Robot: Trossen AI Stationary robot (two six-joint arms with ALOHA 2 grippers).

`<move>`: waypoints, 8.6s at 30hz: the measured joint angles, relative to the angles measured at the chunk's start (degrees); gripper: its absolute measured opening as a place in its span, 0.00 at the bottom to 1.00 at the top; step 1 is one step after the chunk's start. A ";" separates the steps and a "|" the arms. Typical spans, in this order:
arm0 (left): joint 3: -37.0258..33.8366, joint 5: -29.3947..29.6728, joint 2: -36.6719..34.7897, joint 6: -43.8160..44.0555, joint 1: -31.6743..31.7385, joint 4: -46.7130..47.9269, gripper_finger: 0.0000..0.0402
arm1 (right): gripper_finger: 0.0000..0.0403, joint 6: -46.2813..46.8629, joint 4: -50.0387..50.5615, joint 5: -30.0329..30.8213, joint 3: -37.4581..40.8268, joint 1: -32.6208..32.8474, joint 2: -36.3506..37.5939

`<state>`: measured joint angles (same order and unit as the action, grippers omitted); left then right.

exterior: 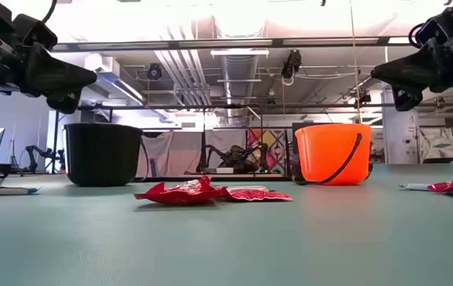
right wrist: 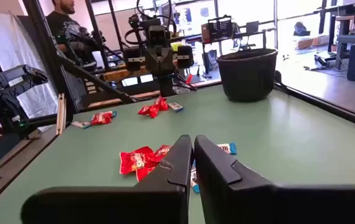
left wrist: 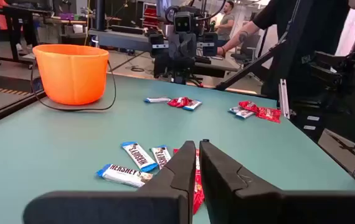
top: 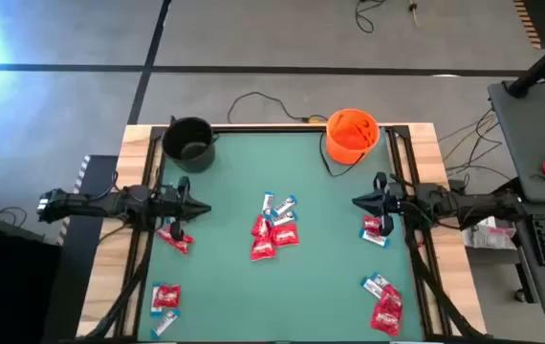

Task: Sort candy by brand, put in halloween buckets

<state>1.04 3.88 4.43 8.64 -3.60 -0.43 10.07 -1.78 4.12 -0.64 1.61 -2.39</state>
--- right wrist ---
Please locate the black machine with green light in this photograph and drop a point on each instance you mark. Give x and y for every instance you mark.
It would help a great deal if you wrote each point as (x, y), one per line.
(6, 93)

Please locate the white sheet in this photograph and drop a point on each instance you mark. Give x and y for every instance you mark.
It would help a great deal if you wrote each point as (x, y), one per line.
(9, 40)

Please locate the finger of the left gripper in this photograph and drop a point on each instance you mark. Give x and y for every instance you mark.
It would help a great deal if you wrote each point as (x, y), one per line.
(134, 59)
(185, 57)

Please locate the wooden slat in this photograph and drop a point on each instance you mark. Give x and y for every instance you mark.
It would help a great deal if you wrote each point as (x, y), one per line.
(61, 115)

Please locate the flat cardboard box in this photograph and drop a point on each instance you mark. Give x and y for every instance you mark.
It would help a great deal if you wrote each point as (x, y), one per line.
(305, 43)

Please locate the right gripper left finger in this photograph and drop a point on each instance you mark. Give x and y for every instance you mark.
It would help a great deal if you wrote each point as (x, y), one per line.
(152, 202)

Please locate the red Skittles pack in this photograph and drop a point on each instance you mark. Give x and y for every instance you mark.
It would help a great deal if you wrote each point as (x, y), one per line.
(101, 118)
(148, 111)
(135, 160)
(162, 104)
(162, 151)

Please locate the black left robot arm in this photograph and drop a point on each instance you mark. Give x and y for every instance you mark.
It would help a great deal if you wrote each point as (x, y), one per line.
(167, 87)

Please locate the black laptop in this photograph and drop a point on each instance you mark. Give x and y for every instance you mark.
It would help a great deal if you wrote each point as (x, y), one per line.
(252, 27)

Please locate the wooden table border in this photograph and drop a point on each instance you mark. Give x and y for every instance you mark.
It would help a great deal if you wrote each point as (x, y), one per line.
(102, 102)

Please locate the black plastic bucket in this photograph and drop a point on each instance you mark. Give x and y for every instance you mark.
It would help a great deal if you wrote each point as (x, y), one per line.
(247, 77)

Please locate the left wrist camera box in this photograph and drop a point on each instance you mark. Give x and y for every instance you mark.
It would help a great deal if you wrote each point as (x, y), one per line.
(157, 35)

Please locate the brown cardboard box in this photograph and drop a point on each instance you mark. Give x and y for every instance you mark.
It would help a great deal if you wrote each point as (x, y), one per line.
(205, 32)

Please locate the black pegboard box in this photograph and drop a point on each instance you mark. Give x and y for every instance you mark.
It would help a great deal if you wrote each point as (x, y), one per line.
(220, 28)

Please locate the person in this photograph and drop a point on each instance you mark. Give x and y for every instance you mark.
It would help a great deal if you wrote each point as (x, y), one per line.
(59, 25)

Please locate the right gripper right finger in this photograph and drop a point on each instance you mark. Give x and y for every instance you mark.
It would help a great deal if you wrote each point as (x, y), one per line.
(258, 205)

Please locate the white blue candy bar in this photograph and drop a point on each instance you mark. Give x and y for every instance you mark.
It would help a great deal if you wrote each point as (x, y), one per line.
(114, 114)
(227, 148)
(81, 124)
(175, 107)
(194, 183)

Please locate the black wooden-top desk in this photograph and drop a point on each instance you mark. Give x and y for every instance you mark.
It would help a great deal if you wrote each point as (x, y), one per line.
(341, 40)

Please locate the black bag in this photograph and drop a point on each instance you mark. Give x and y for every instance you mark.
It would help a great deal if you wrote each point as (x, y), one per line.
(301, 29)

